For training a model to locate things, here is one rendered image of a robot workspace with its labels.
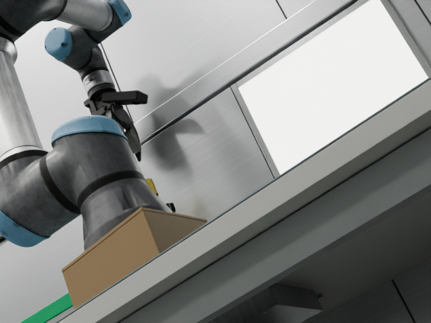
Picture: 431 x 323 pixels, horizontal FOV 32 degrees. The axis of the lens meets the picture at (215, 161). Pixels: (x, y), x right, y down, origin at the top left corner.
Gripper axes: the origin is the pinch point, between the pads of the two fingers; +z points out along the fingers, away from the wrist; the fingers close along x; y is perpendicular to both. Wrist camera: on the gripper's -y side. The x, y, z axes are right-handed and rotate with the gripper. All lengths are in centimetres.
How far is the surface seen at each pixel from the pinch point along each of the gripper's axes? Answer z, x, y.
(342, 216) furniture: 57, 57, -52
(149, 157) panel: -3.0, -11.8, 2.0
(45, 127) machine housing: -31.8, -14.7, 30.8
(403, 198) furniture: 59, 58, -60
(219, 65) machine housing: -14.6, -12.9, -25.4
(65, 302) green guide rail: 29.7, 14.2, 22.2
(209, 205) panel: 17.3, -11.8, -8.0
